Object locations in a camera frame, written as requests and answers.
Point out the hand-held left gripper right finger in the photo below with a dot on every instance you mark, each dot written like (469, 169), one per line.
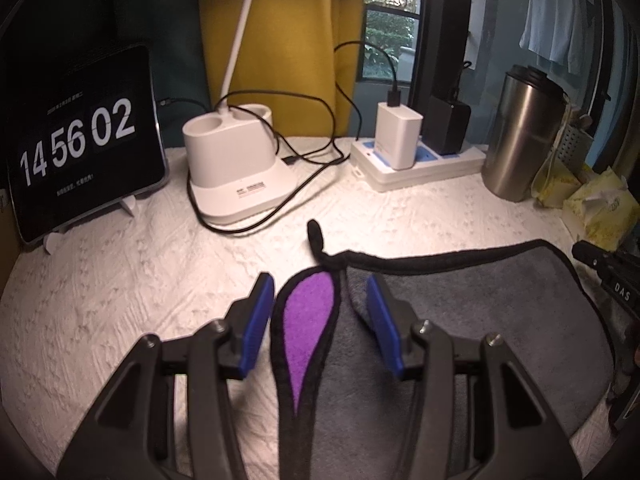
(385, 327)

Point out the white desk lamp base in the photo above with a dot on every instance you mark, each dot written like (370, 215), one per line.
(235, 160)

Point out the yellow tissue pack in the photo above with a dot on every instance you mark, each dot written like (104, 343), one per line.
(597, 207)

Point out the dark teal curtain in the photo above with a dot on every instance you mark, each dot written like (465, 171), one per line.
(150, 25)

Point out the white charger block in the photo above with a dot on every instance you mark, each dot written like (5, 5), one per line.
(397, 135)

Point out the white tablet stand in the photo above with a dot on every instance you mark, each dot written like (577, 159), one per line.
(92, 222)

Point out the white power strip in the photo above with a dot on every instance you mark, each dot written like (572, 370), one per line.
(425, 167)

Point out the hanging light blue shirt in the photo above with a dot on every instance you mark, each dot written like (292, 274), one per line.
(552, 20)

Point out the stainless steel thermos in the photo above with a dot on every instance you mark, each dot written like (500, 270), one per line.
(522, 135)

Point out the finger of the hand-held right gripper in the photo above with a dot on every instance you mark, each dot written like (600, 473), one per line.
(607, 272)

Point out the perforated metal holder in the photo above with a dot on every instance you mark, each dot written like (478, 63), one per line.
(575, 147)

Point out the yellow curtain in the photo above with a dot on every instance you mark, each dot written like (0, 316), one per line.
(295, 45)

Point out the white textured table cloth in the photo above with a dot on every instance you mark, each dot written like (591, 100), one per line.
(125, 290)

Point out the black tablet showing clock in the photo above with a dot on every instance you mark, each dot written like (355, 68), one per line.
(82, 145)

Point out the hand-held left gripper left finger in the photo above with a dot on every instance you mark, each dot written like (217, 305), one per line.
(252, 327)

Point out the black power adapter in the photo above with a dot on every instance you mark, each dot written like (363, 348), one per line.
(450, 122)

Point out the grey purple towel black edging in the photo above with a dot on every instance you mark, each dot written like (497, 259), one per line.
(465, 290)

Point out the window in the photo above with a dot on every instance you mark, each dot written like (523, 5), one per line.
(392, 20)

